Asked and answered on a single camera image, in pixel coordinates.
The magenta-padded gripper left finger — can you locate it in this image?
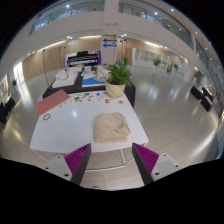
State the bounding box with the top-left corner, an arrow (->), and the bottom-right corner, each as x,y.
41,142 -> 93,186

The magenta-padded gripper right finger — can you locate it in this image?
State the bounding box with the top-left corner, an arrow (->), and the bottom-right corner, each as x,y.
131,142 -> 183,186

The beige knitted towel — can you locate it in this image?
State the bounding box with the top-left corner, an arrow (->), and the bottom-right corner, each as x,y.
92,111 -> 132,144

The red flat mat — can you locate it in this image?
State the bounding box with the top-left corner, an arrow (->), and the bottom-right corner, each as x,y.
35,88 -> 72,117

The white sheet of colourful stickers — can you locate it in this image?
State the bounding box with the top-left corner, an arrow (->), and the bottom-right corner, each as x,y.
71,92 -> 108,104

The black low table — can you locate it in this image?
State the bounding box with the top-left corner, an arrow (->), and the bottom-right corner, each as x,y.
42,71 -> 137,108

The potted plant in striped pot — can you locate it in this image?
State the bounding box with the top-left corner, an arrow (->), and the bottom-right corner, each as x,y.
104,58 -> 133,99

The blue flat mat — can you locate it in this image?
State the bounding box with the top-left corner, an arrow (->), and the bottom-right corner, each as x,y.
81,77 -> 107,88

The white board with white model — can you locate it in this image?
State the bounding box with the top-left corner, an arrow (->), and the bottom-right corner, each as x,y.
51,67 -> 81,89

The group of black chairs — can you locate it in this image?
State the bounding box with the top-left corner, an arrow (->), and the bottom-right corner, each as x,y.
0,96 -> 16,124
190,84 -> 214,113

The tall black microphone stand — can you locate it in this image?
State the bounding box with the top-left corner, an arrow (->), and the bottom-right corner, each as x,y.
42,49 -> 52,89

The black piano with purple backdrop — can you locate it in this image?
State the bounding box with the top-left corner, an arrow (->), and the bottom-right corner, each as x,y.
64,50 -> 102,69

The white pillar with arrow signs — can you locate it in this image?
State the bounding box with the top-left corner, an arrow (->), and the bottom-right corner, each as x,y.
100,33 -> 118,66

